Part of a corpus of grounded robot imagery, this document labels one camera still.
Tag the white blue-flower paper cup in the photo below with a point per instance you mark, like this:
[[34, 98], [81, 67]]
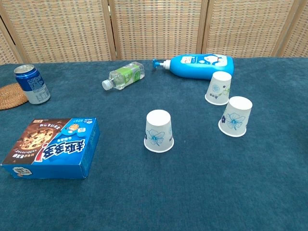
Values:
[[234, 118], [158, 130], [217, 89]]

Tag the clear green-label water bottle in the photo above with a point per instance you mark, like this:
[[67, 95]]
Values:
[[125, 75]]

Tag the blue pump lotion bottle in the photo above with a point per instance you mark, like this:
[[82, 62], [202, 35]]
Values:
[[199, 67]]

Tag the woven rattan screen panel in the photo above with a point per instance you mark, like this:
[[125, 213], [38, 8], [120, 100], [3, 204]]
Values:
[[298, 36], [245, 26], [60, 29], [4, 53], [156, 29]]

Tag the blue chocolate cookie box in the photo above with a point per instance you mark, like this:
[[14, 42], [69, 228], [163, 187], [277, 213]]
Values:
[[53, 144]]

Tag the blue and silver drink can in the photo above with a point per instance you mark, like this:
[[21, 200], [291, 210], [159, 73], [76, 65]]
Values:
[[33, 84]]

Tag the round woven rattan coaster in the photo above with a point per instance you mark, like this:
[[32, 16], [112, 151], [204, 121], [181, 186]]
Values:
[[9, 97]]

